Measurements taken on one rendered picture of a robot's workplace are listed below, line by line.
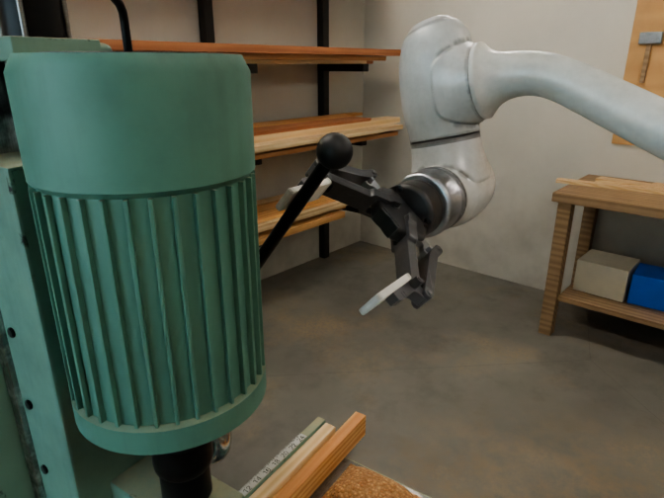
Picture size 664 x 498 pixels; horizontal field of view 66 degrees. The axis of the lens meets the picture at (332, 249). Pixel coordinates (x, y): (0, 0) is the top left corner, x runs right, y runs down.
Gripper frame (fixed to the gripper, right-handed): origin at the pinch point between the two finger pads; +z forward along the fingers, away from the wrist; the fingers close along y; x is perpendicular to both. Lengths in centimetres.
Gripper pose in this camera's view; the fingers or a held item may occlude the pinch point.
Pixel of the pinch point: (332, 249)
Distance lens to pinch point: 51.7
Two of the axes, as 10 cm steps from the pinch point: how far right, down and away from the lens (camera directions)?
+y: -6.2, -7.6, 1.8
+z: -5.6, 2.7, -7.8
